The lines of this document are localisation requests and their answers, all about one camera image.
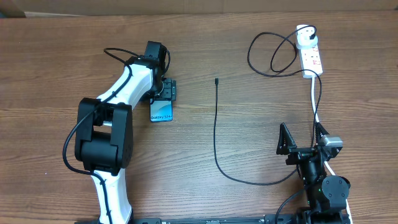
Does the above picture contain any white power strip cord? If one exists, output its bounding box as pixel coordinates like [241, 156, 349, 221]
[310, 76, 354, 224]

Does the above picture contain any white power strip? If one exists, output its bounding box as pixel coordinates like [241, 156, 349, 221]
[295, 24, 324, 79]

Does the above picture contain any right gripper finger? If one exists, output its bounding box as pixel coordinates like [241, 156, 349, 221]
[276, 123, 297, 155]
[315, 122, 330, 146]

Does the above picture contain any white charger adapter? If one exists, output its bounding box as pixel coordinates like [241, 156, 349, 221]
[296, 26, 318, 50]

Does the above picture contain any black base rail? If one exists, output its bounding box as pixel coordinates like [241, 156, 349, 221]
[74, 214, 352, 224]

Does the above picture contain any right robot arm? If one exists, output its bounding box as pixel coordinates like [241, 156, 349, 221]
[274, 123, 351, 223]

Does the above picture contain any Galaxy smartphone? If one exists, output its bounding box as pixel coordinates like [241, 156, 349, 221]
[150, 99, 173, 122]

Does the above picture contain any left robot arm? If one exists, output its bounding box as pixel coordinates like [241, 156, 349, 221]
[67, 41, 177, 223]

